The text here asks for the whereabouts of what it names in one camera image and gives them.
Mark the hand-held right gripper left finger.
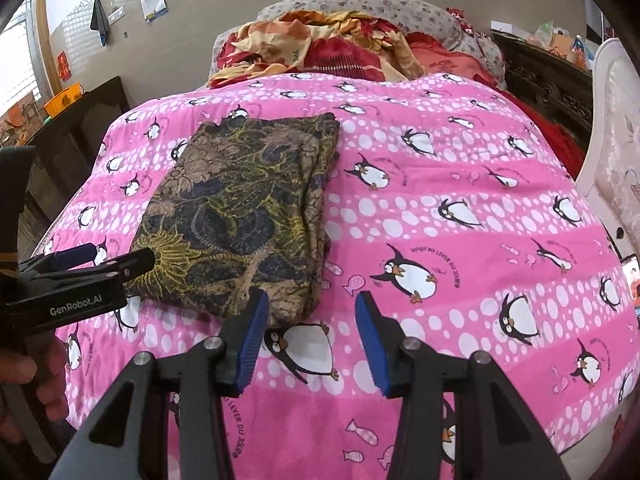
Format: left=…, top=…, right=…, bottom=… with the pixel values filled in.
left=47, top=290, right=271, bottom=480

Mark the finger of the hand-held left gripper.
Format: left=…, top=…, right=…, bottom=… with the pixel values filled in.
left=30, top=242, right=99, bottom=270
left=20, top=246, right=157, bottom=287

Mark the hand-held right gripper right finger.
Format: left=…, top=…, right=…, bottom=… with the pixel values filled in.
left=355, top=291, right=568, bottom=480

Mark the brown floral shirt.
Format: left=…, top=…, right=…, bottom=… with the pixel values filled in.
left=122, top=112, right=342, bottom=322

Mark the person's left hand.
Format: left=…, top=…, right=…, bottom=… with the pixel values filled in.
left=0, top=341, right=69, bottom=441

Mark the dark wooden desk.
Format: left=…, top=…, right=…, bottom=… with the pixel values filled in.
left=19, top=76, right=132, bottom=233

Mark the pink penguin blanket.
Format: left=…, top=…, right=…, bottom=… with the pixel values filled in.
left=30, top=72, right=640, bottom=480

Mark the orange box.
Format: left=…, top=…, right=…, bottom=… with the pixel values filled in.
left=43, top=82, right=84, bottom=117

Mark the window with blinds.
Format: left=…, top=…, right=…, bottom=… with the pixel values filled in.
left=0, top=0, right=52, bottom=128

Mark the dark grey hanging towel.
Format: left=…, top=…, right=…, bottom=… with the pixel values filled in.
left=89, top=0, right=109, bottom=47

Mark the phone with lit screen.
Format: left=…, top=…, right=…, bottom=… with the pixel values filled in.
left=621, top=254, right=640, bottom=317

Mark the white plastic chair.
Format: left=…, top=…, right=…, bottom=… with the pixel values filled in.
left=574, top=37, right=640, bottom=273

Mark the dark carved wooden cabinet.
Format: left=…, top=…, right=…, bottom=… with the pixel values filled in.
left=491, top=30, right=597, bottom=163

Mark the red and gold floral quilt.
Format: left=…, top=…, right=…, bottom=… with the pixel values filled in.
left=207, top=9, right=506, bottom=92

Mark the grey floral pillow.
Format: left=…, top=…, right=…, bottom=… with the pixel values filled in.
left=212, top=0, right=507, bottom=86

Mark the clutter of bags and packets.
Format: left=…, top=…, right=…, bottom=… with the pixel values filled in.
left=529, top=19, right=602, bottom=69

